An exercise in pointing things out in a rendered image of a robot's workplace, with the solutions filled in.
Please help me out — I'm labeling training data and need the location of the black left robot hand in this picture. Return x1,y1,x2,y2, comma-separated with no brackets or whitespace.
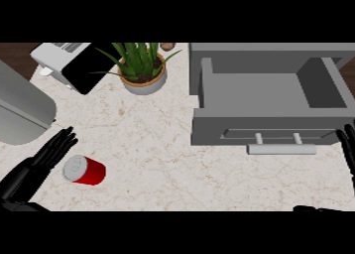
0,126,80,212

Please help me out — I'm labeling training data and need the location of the red can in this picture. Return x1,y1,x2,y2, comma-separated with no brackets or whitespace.
62,154,108,187

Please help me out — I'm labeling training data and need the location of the grey drawer box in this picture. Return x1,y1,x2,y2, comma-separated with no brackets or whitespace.
198,57,355,111

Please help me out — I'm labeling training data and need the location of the grey drawer front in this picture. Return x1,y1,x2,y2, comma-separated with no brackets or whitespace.
189,106,355,147

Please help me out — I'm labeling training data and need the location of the large rounded grey appliance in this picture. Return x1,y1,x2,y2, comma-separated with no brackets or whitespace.
0,53,59,147

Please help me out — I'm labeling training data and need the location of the grey cabinet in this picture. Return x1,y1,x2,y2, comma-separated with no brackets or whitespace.
188,42,355,97

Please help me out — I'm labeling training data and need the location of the green potted plant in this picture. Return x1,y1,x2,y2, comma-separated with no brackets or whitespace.
89,42,183,96

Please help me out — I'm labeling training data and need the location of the pale grey drawer handle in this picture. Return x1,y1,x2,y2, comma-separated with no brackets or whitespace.
247,132,318,156

